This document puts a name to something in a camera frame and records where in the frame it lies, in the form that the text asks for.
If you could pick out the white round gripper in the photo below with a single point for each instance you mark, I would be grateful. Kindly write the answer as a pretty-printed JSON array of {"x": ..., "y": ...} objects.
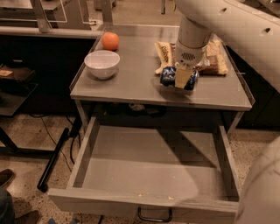
[{"x": 189, "y": 55}]

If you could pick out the blue pepsi can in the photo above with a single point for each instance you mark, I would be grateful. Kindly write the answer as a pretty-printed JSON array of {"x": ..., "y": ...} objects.
[{"x": 168, "y": 75}]

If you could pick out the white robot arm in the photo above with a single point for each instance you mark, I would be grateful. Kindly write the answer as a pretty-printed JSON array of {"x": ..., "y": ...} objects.
[{"x": 255, "y": 36}]

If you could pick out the grey counter cabinet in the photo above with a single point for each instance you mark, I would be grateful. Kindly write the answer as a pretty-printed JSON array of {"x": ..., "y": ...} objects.
[{"x": 136, "y": 81}]

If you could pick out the grey open top drawer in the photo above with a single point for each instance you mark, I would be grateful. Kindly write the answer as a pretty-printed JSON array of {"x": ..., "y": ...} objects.
[{"x": 119, "y": 169}]

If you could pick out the brown snack chip bag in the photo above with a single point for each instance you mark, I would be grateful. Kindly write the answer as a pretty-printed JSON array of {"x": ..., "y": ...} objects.
[{"x": 212, "y": 61}]

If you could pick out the orange fruit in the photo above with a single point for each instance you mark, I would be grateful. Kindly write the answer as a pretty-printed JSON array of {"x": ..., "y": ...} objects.
[{"x": 110, "y": 41}]

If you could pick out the white ceramic bowl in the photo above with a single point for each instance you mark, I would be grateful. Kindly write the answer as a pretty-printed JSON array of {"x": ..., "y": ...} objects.
[{"x": 102, "y": 64}]

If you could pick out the black side table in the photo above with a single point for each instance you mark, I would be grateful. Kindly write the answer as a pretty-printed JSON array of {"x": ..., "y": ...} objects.
[{"x": 15, "y": 89}]

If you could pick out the black table leg bar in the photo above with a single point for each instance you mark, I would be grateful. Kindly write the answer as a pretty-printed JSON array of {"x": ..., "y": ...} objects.
[{"x": 42, "y": 184}]

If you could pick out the brown shoe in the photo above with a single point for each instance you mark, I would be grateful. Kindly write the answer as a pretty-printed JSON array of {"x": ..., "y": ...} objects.
[{"x": 6, "y": 176}]

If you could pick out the metal drawer handle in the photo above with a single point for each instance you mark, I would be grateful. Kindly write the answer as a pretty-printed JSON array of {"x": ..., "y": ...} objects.
[{"x": 154, "y": 215}]

